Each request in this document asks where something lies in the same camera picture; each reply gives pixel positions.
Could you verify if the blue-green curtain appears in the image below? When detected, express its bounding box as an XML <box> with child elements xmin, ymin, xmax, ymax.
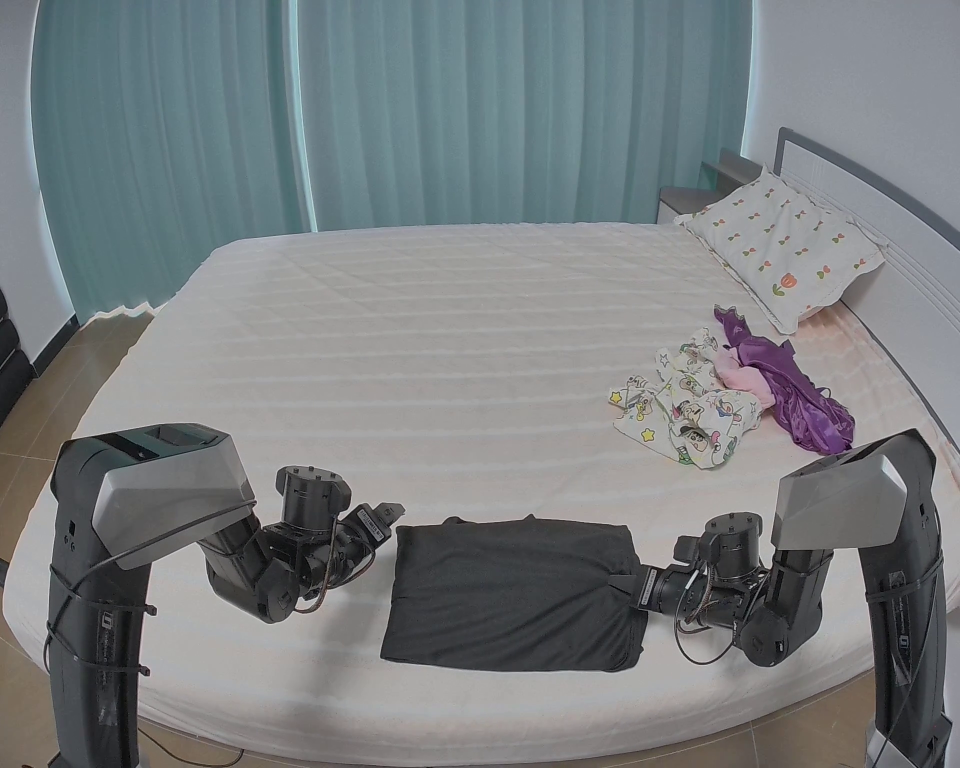
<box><xmin>296</xmin><ymin>0</ymin><xmax>755</xmax><ymax>230</ymax></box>
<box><xmin>30</xmin><ymin>0</ymin><xmax>320</xmax><ymax>316</ymax></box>

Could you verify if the purple garment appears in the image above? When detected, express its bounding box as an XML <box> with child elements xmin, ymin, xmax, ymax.
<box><xmin>712</xmin><ymin>303</ymin><xmax>858</xmax><ymax>456</ymax></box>

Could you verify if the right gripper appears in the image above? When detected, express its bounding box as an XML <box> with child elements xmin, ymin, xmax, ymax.
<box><xmin>609</xmin><ymin>562</ymin><xmax>708</xmax><ymax>618</ymax></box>

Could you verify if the black cable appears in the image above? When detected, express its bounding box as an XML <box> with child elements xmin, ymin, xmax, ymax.
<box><xmin>669</xmin><ymin>592</ymin><xmax>747</xmax><ymax>667</ymax></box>

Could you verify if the white printed garment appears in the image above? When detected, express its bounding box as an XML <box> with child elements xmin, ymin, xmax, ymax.
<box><xmin>607</xmin><ymin>327</ymin><xmax>762</xmax><ymax>471</ymax></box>

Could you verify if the black T-shirt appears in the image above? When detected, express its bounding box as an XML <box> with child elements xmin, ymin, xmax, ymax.
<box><xmin>380</xmin><ymin>514</ymin><xmax>648</xmax><ymax>674</ymax></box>

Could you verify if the white printed pillow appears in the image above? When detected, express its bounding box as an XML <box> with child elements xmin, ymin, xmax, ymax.
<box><xmin>672</xmin><ymin>165</ymin><xmax>888</xmax><ymax>336</ymax></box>

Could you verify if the grey bedside table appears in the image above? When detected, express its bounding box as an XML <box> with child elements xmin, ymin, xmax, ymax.
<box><xmin>657</xmin><ymin>147</ymin><xmax>766</xmax><ymax>225</ymax></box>

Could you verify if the pink garment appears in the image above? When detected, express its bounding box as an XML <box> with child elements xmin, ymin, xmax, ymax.
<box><xmin>712</xmin><ymin>348</ymin><xmax>774</xmax><ymax>399</ymax></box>

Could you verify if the bed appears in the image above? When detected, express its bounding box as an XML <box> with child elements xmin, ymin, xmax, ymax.
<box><xmin>0</xmin><ymin>127</ymin><xmax>960</xmax><ymax>759</ymax></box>

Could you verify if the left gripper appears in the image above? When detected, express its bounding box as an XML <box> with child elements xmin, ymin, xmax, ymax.
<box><xmin>328</xmin><ymin>500</ymin><xmax>407</xmax><ymax>588</ymax></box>

